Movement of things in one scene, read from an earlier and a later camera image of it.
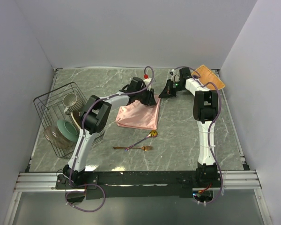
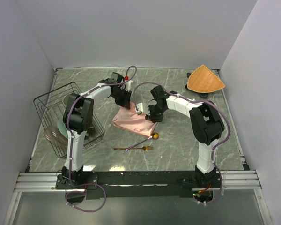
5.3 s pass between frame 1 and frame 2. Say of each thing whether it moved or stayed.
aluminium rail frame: stayed
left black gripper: moved
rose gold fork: stayed
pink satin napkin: moved
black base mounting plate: stayed
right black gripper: moved
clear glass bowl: stayed
